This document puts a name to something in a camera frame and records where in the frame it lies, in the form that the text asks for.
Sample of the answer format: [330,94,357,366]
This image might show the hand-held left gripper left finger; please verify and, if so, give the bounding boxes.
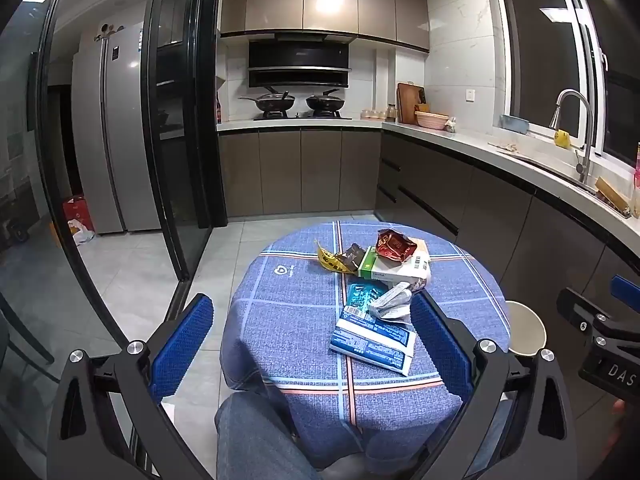
[46,292,216,480]

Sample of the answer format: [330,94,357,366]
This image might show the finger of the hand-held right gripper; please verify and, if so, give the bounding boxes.
[556,287,615,335]
[611,275,640,311]

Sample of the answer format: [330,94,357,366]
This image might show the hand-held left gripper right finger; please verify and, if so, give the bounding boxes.
[409,290,581,480]

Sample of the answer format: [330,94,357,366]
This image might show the white round waste bin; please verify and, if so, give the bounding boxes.
[505,300,547,358]

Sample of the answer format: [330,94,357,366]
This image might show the silver wrapper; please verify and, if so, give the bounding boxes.
[367,280,426,320]

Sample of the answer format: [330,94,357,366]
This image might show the blue white packet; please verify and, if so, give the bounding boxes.
[329,305,417,377]

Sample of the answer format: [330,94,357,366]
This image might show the blue blister pack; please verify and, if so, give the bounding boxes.
[346,282,388,308]

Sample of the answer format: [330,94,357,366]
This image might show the green white box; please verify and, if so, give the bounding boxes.
[357,245,432,286]

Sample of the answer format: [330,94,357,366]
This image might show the red snack bag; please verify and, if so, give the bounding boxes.
[375,228,418,263]

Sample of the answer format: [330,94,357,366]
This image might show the dark brown wrapper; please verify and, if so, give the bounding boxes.
[337,242,368,275]

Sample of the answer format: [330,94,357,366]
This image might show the yellow wrapper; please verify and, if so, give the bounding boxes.
[314,240,351,273]

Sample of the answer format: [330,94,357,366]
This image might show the person's right hand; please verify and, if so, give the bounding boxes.
[613,399,640,461]

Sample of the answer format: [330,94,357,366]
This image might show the brown scrub pad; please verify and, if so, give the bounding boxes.
[595,176,632,218]

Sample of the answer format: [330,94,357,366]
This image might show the blue plaid tablecloth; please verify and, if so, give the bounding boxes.
[219,220,512,466]

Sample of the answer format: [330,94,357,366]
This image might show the person's left leg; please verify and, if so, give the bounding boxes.
[215,390,321,480]

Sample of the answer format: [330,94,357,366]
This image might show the steel sink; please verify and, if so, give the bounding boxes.
[510,150,598,195]

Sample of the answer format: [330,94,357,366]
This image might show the chrome faucet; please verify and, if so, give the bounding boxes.
[549,89,596,185]

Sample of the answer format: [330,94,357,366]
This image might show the white orange plastic bag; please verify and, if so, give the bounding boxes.
[67,220,96,246]

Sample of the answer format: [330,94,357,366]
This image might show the red box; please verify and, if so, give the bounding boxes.
[62,195,96,233]

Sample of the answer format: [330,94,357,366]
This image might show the black wheeled cart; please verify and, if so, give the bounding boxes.
[0,195,31,248]

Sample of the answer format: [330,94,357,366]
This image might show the grey kitchen countertop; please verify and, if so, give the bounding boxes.
[216,117,640,261]

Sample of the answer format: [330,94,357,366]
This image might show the brown lower cabinets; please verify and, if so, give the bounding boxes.
[217,127,640,411]

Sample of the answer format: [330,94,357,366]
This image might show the grey refrigerator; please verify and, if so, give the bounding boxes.
[71,22,163,236]

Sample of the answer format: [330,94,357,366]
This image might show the woven basket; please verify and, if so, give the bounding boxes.
[414,111,450,131]

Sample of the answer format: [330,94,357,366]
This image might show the black framed glass sliding door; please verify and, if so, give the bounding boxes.
[35,0,228,356]

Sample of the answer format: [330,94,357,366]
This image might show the wooden cutting board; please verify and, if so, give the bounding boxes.
[396,81,426,125]

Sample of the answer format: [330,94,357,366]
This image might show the white framed window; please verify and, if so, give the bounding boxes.
[492,0,640,181]

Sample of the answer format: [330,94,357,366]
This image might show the gas stove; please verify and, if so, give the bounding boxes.
[252,110,353,122]

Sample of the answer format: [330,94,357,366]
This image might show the black wok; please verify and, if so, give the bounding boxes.
[239,87,297,113]
[305,89,347,112]

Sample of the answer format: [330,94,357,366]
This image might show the black range hood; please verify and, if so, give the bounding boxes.
[247,32,353,89]

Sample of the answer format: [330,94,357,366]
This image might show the beige upper cabinets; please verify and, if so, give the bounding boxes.
[220,0,431,53]

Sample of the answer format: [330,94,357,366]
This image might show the black chair frame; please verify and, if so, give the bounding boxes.
[0,290,56,411]

